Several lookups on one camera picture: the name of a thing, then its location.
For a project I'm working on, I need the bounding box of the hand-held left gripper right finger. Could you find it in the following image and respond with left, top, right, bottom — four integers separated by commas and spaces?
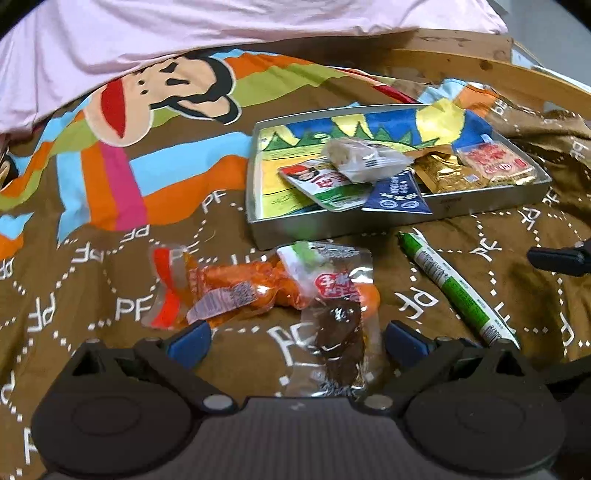
360, 320, 522, 411

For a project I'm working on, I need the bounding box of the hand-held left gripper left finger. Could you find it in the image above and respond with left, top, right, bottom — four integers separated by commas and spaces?
74, 320, 236, 412

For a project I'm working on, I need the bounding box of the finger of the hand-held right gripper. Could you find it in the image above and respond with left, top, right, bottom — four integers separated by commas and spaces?
527, 241, 591, 278

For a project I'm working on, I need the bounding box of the orange snack packet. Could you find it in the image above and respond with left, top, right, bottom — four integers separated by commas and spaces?
147, 244, 306, 332

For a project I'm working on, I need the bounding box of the green sausage stick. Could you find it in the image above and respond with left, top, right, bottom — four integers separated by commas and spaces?
398, 231, 521, 350

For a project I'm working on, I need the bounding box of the clear dark meat packet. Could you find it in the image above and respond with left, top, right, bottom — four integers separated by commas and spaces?
276, 240, 382, 401

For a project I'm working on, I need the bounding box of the clear rice cracker packet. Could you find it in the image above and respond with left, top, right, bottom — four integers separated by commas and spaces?
456, 140, 539, 188

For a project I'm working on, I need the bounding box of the metal tray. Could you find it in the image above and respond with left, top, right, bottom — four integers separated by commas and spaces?
246, 103, 553, 253

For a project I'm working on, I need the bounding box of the yellow cracker packet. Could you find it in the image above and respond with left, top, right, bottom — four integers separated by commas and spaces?
412, 143, 491, 195

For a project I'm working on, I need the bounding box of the blue snack packet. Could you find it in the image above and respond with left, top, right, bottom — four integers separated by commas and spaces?
361, 167, 433, 216

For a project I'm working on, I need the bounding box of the white pouch with red label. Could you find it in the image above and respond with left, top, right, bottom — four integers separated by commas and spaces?
278, 158, 376, 212

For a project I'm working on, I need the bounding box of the clear peanut bar packet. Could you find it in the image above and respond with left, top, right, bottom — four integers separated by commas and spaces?
322, 137, 415, 184

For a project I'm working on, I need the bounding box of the brown printed blanket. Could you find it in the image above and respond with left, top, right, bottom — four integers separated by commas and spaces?
0, 46, 591, 480

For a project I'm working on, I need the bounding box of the dinosaur print cloth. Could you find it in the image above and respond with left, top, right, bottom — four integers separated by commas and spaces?
256, 99, 495, 217

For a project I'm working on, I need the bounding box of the pink sheet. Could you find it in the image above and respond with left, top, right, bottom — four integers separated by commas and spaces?
0, 0, 509, 136

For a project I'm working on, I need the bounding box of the wooden bed frame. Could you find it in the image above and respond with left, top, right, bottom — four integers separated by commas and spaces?
382, 28, 591, 112

